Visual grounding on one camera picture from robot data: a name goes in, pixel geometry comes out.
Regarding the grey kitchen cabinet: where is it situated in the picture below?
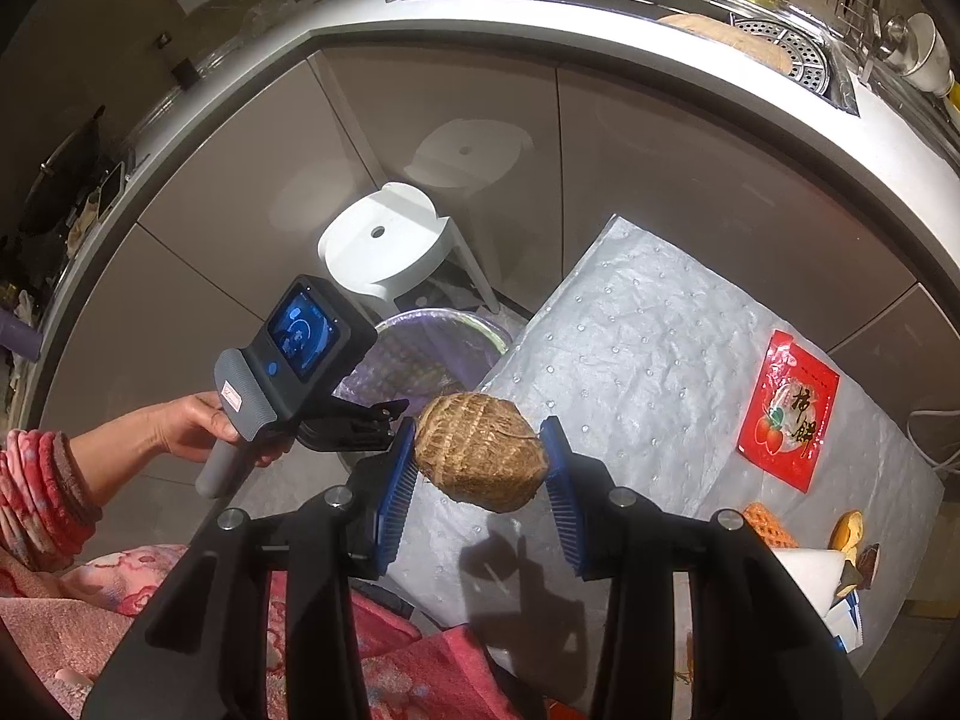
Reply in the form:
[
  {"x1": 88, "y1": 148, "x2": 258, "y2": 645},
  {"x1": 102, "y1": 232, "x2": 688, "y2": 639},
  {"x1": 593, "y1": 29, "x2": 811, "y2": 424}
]
[{"x1": 36, "y1": 45, "x2": 960, "y2": 518}]

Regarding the brown taro root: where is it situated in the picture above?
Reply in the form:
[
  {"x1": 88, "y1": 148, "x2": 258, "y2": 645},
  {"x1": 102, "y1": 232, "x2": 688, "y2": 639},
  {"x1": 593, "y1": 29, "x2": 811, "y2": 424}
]
[{"x1": 414, "y1": 392, "x2": 547, "y2": 515}]

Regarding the person's left hand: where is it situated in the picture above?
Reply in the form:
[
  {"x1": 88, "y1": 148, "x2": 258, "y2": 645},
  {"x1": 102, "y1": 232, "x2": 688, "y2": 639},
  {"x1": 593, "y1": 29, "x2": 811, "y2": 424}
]
[{"x1": 139, "y1": 390, "x2": 297, "y2": 466}]

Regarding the silver padded mat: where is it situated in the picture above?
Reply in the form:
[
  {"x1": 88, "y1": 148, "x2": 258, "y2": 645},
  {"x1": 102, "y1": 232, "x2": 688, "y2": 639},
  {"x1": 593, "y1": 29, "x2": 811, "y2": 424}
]
[{"x1": 360, "y1": 215, "x2": 946, "y2": 698}]

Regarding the trash bin with purple bag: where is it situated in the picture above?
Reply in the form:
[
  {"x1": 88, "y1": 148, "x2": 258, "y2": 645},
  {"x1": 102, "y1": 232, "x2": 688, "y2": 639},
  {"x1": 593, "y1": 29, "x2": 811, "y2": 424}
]
[{"x1": 332, "y1": 307, "x2": 515, "y2": 470}]

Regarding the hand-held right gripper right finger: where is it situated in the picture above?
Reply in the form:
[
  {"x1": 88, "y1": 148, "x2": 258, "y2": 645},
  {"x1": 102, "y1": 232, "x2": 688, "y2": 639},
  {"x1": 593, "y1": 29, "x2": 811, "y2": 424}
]
[{"x1": 538, "y1": 415, "x2": 878, "y2": 720}]

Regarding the white cup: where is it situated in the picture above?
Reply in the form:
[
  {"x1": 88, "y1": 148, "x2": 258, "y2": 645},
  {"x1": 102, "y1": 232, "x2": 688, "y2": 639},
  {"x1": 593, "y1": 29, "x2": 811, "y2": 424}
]
[{"x1": 896, "y1": 11, "x2": 958, "y2": 96}]

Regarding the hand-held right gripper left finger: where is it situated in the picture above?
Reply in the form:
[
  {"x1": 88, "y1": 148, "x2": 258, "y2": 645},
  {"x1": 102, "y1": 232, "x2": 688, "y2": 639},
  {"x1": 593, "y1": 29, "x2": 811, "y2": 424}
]
[{"x1": 81, "y1": 416, "x2": 421, "y2": 720}]

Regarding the pink patterned clothing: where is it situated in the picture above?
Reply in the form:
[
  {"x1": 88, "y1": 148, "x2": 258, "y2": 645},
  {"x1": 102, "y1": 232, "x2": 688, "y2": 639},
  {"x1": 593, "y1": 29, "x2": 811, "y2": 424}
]
[{"x1": 0, "y1": 540, "x2": 530, "y2": 720}]

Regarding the person's left forearm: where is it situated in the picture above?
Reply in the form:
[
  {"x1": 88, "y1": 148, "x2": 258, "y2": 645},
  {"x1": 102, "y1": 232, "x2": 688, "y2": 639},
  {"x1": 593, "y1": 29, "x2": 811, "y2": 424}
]
[{"x1": 0, "y1": 412, "x2": 155, "y2": 575}]

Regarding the white and blue wrapper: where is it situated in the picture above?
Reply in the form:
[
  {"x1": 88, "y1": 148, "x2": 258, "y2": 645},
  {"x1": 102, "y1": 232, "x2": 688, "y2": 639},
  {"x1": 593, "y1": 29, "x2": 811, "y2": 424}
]
[{"x1": 825, "y1": 589, "x2": 867, "y2": 653}]

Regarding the metal steamer tray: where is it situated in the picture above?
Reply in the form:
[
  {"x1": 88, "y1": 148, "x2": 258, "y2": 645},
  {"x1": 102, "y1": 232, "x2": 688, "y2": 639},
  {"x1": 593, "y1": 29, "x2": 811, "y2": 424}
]
[{"x1": 731, "y1": 19, "x2": 835, "y2": 96}]

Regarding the orange mesh net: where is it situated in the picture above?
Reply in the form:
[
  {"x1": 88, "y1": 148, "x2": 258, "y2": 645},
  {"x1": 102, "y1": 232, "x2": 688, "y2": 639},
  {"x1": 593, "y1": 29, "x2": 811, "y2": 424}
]
[{"x1": 742, "y1": 502, "x2": 800, "y2": 548}]

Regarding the tan round lid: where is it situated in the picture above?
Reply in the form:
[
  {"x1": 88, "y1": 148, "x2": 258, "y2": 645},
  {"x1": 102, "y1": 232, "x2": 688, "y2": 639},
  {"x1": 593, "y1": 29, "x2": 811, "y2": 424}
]
[{"x1": 656, "y1": 13, "x2": 792, "y2": 76}]

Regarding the red snack packet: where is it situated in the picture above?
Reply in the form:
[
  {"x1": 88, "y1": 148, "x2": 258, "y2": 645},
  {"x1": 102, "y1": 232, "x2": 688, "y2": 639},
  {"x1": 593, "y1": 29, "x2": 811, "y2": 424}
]
[{"x1": 735, "y1": 330, "x2": 841, "y2": 494}]

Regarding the white cable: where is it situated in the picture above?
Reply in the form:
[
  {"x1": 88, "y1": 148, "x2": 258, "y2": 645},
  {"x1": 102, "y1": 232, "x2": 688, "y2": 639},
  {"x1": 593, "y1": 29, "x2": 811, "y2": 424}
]
[{"x1": 906, "y1": 409, "x2": 960, "y2": 477}]

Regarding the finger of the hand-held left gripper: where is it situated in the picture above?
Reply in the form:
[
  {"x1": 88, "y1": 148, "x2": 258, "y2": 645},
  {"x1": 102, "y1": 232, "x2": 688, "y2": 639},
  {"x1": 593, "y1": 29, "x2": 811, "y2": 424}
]
[
  {"x1": 296, "y1": 424, "x2": 396, "y2": 455},
  {"x1": 334, "y1": 399, "x2": 410, "y2": 427}
]

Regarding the white plastic stool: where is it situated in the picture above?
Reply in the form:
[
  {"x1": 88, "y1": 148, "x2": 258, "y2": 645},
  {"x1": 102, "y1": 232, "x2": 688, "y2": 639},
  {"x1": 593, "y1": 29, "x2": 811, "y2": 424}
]
[{"x1": 316, "y1": 181, "x2": 500, "y2": 316}]

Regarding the black wok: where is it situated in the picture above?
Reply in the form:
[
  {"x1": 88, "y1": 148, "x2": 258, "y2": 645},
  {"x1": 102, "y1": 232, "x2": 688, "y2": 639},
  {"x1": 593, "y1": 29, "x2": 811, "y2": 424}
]
[{"x1": 21, "y1": 105, "x2": 107, "y2": 241}]

